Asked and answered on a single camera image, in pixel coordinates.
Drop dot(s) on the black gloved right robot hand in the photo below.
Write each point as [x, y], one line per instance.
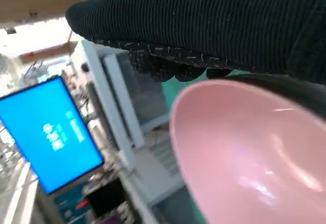
[203, 17]

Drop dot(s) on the pink bowl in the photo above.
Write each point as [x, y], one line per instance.
[242, 152]

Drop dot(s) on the small white mesh cabinet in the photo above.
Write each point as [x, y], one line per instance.
[114, 101]

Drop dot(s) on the green cutting mat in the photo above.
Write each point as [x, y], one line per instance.
[170, 91]

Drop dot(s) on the blue lit monitor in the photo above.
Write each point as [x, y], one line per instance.
[38, 137]

